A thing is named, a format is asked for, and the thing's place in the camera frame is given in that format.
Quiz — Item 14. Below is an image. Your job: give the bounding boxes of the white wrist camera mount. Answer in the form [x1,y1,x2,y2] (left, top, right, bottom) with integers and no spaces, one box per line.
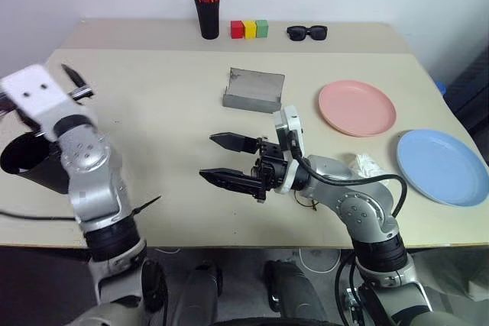
[272,104,306,194]
[0,64,99,140]

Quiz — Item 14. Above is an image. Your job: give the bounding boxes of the grey glasses case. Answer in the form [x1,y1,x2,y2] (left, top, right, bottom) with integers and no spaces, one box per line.
[221,66,286,115]

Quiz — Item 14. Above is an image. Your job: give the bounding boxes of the black pen holder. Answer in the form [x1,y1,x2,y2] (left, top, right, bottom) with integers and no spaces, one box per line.
[193,0,222,40]

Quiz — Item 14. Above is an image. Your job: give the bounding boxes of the black zip tie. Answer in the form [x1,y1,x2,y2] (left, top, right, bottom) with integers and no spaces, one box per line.
[132,195,163,217]

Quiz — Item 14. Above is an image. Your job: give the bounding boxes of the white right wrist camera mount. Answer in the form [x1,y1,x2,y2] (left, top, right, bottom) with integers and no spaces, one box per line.
[272,104,306,194]

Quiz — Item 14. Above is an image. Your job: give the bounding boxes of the black sunglasses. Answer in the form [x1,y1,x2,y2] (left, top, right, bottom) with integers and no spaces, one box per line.
[286,24,329,42]

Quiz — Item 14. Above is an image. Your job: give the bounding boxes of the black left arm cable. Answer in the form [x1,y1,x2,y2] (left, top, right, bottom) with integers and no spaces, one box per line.
[0,208,77,223]

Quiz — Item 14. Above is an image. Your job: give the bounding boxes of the dark grey rounded robot leg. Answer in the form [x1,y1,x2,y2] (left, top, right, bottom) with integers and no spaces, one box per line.
[263,259,326,326]
[178,260,225,326]

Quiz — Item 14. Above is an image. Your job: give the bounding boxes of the dark brown furniture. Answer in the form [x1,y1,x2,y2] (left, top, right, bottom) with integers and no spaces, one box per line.
[444,50,489,137]

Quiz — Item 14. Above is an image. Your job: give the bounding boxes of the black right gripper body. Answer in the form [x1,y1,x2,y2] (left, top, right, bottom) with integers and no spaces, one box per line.
[248,136,290,203]

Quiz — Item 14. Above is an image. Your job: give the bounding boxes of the black tapered cup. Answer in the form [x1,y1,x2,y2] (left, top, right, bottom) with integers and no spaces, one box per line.
[0,131,72,195]

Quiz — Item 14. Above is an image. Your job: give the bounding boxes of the red block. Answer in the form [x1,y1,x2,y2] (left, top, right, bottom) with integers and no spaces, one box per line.
[230,20,246,40]

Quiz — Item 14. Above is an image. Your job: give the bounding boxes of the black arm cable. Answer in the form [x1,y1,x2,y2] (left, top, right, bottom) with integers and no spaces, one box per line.
[289,137,408,224]
[0,208,77,223]

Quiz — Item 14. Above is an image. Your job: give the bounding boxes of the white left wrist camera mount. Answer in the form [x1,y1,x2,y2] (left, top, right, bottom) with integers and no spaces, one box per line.
[0,64,99,140]

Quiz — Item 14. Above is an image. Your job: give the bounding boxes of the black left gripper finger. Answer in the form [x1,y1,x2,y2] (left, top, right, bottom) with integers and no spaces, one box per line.
[60,63,88,89]

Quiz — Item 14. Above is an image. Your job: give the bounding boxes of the crumpled white tissue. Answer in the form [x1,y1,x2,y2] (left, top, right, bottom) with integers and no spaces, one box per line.
[345,152,391,181]

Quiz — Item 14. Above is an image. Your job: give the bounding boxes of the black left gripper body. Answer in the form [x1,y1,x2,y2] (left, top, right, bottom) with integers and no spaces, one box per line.
[67,87,95,102]

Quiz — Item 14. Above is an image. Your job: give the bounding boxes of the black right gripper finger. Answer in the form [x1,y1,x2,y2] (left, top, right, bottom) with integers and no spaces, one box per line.
[198,167,267,198]
[209,132,260,155]

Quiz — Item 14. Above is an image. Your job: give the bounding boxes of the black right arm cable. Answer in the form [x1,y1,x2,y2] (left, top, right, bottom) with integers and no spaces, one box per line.
[289,137,408,224]

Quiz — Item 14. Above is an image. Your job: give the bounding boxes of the pink plate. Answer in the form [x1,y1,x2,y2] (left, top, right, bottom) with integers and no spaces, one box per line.
[318,79,397,138]

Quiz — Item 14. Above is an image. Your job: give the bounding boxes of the blue plate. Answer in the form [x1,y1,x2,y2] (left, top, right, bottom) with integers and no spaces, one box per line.
[395,128,488,208]

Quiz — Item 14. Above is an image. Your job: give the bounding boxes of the white floor cable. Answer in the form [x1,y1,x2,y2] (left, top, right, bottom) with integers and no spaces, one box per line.
[296,247,343,274]

